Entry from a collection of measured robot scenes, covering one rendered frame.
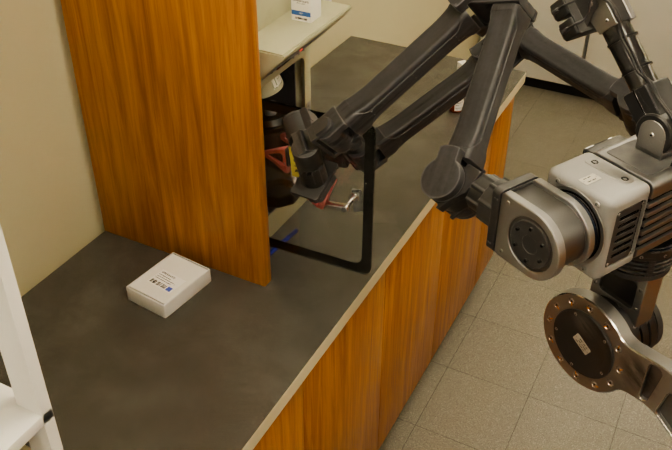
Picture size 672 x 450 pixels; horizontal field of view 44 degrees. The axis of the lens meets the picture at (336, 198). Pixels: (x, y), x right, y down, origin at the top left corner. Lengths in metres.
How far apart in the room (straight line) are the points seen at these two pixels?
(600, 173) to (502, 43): 0.31
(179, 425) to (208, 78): 0.70
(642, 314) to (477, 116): 0.48
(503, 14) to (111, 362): 1.07
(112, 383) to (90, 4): 0.80
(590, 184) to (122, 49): 1.05
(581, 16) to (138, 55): 0.93
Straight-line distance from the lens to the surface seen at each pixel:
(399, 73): 1.60
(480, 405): 3.02
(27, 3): 1.93
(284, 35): 1.82
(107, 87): 1.96
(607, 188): 1.33
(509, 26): 1.52
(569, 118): 4.82
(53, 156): 2.07
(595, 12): 1.45
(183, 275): 1.98
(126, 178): 2.07
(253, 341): 1.85
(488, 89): 1.47
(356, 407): 2.34
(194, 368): 1.81
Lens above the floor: 2.22
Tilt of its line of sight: 34 degrees down
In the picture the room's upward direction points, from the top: straight up
